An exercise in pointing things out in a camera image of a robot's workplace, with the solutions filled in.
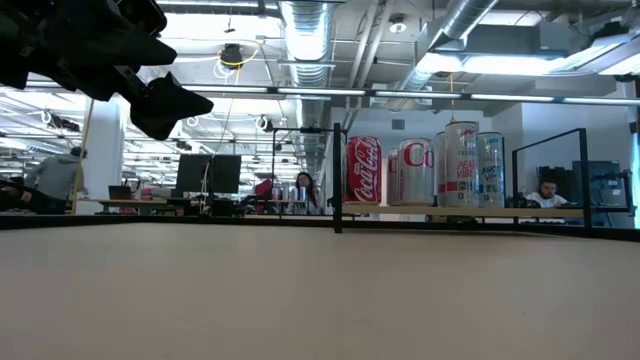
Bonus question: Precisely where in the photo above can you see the tan table mat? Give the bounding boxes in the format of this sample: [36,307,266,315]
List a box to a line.
[0,222,640,360]

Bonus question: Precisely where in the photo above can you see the red bag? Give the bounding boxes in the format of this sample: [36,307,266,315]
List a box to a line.
[253,178,275,214]

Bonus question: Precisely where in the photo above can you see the black computer monitor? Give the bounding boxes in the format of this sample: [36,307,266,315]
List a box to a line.
[175,153,212,194]
[572,159,632,209]
[212,153,243,195]

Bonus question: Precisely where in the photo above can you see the red cola can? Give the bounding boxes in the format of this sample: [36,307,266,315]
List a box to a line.
[345,135,384,205]

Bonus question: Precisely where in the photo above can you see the wooden shelf board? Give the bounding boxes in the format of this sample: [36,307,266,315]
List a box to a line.
[342,203,586,220]

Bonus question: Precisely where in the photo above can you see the black aluminium table frame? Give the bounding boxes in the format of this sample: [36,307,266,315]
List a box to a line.
[0,213,640,244]

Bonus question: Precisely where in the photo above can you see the silver diet cola can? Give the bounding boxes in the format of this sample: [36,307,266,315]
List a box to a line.
[397,138,436,207]

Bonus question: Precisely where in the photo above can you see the person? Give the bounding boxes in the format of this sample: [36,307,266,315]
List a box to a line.
[524,178,570,209]
[294,171,320,210]
[0,175,67,215]
[24,146,87,202]

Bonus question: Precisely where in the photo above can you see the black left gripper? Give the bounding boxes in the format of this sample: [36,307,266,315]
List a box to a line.
[24,0,216,142]

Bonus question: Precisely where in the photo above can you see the wooden office desk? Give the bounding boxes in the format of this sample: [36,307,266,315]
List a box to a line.
[74,198,201,216]

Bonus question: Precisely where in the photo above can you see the black yellow cable reel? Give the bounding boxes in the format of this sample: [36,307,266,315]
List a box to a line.
[219,43,245,70]

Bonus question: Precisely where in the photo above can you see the overhead light bar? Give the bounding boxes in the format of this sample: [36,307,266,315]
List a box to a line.
[0,82,640,107]

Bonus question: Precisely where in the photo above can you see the white slim energy drink can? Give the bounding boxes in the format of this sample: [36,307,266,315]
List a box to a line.
[477,131,506,209]
[434,131,447,208]
[443,121,480,208]

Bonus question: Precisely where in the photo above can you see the black metal shelf frame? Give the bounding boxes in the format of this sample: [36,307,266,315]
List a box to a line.
[271,122,592,234]

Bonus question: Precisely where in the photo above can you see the silver ventilation duct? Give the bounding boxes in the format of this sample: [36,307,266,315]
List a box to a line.
[278,0,335,171]
[394,0,499,109]

